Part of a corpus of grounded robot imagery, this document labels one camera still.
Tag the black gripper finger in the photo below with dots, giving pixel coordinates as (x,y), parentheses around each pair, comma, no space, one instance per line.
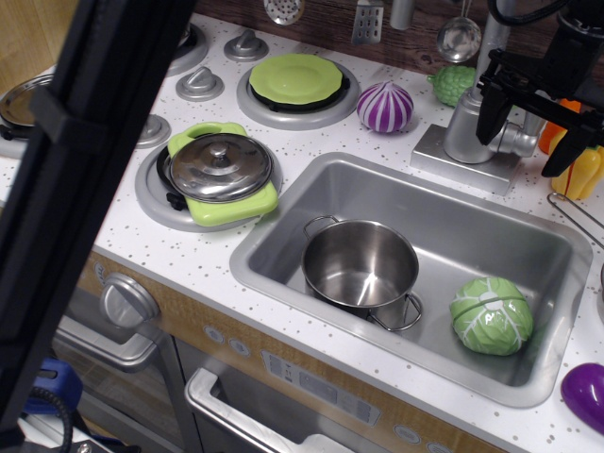
(495,107)
(568,149)

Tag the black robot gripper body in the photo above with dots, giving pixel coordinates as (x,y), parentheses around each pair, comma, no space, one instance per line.
(540,84)

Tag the silver toy faucet with lever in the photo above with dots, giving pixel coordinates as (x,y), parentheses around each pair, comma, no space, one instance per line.
(455,153)

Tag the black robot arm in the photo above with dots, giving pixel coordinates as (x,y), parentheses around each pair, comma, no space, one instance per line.
(580,27)

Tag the orange toy vegetable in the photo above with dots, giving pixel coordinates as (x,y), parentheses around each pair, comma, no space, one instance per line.
(551,130)

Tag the yellow toy bell pepper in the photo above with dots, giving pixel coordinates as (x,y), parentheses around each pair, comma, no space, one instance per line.
(579,180)

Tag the green toy artichoke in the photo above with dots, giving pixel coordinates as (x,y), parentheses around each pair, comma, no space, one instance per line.
(449,83)

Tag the hanging silver ladle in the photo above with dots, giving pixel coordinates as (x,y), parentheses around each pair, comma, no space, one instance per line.
(459,39)

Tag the purple striped toy onion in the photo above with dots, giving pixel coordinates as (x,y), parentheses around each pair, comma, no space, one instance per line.
(385,107)

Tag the silver toy sink basin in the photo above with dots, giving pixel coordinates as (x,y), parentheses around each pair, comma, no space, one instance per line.
(457,237)

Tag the hanging silver spatula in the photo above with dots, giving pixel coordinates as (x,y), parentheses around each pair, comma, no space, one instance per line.
(367,24)

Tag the green toy cabbage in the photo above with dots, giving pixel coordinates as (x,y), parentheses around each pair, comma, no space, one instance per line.
(491,316)

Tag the green plastic plate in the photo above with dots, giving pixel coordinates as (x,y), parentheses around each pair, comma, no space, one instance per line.
(296,79)

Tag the back right stove burner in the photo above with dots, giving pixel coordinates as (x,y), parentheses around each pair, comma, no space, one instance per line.
(300,120)

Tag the stove burner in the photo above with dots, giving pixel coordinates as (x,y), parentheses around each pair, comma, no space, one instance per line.
(300,120)
(162,202)
(192,49)

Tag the hanging silver skimmer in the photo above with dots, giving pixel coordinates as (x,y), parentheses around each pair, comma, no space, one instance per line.
(284,12)

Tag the purple toy eggplant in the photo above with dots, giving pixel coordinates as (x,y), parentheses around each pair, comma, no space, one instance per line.
(582,393)

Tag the grey stove knob back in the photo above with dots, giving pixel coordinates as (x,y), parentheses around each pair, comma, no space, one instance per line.
(246,47)

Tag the grey stove knob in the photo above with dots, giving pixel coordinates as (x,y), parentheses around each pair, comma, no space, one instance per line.
(246,47)
(156,131)
(200,86)

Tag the stainless steel pot lid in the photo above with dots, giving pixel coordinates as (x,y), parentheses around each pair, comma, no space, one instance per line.
(218,167)

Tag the grey stove knob middle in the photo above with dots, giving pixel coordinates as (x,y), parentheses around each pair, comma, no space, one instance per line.
(200,86)

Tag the back left stove burner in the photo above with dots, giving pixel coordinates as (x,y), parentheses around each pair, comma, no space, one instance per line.
(192,49)

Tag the green plastic cutting board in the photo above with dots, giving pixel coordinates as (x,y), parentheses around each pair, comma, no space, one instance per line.
(215,214)

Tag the grey stove knob front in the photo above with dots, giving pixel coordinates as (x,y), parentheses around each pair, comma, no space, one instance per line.
(156,131)

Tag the front stove burner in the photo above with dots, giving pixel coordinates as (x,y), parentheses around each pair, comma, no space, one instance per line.
(162,202)

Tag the silver oven dial knob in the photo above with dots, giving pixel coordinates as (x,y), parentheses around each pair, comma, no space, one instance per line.
(127,305)

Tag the silver pan left edge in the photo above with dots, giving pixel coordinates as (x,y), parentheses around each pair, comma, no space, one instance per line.
(16,117)

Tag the metal wire handle utensil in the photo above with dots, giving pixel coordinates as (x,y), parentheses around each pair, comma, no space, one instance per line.
(580,218)

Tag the hanging silver utensil handle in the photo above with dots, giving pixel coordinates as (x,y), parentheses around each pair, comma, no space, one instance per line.
(402,14)

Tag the black metal frame post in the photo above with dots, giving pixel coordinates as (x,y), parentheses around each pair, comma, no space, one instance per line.
(87,122)

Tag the silver dishwasher door handle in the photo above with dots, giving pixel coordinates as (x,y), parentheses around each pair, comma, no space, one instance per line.
(245,428)

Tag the silver oven door handle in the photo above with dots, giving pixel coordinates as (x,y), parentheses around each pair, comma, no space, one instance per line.
(132,356)

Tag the blue device with cable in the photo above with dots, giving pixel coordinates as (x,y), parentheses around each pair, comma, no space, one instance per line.
(57,390)

